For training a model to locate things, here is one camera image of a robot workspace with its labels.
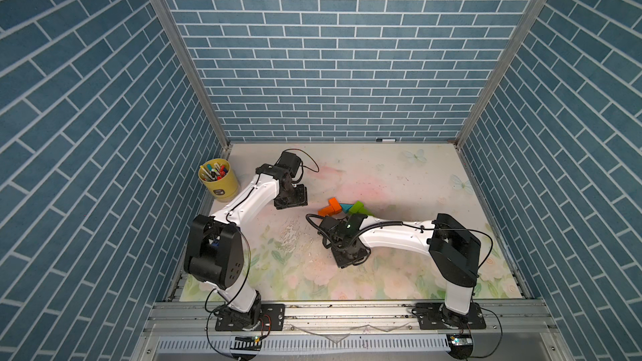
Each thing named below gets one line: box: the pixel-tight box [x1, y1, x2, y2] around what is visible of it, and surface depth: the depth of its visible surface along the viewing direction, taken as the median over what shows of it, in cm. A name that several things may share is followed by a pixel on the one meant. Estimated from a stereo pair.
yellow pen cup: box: [198, 157, 240, 203], surface depth 95 cm
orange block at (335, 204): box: [328, 197, 342, 214], surface depth 98 cm
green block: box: [349, 200, 375, 217], surface depth 98 cm
